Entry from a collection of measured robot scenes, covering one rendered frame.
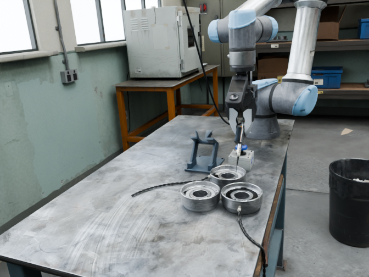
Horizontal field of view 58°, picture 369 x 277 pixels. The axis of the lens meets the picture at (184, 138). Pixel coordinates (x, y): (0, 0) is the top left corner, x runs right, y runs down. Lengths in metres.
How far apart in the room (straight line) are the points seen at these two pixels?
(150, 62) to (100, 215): 2.45
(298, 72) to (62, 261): 0.99
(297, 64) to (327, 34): 2.96
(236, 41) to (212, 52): 3.81
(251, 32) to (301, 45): 0.38
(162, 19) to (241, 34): 2.21
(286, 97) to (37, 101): 1.80
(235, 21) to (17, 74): 1.77
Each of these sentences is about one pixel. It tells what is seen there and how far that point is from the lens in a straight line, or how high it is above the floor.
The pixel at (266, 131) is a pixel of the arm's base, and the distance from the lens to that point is 1.37.
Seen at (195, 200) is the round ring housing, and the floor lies 0.84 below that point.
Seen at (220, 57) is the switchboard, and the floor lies 0.82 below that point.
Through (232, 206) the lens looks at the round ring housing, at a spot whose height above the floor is 0.82.
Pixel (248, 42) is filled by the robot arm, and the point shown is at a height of 1.20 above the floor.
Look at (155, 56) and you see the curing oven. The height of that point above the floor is 1.01.
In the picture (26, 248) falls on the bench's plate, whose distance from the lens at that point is 0.86.
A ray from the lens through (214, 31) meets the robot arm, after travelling 1.15.
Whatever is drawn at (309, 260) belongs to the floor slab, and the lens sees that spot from 2.06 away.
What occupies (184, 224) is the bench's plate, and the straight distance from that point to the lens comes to 0.83.
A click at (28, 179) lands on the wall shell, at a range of 2.58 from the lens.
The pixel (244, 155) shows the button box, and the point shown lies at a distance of 1.09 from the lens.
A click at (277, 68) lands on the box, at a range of 4.34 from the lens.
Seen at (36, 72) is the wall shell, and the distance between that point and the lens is 2.58.
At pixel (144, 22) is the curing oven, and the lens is 3.23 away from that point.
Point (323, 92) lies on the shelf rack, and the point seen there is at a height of 0.43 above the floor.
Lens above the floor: 1.25
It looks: 18 degrees down
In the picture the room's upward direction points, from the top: 4 degrees counter-clockwise
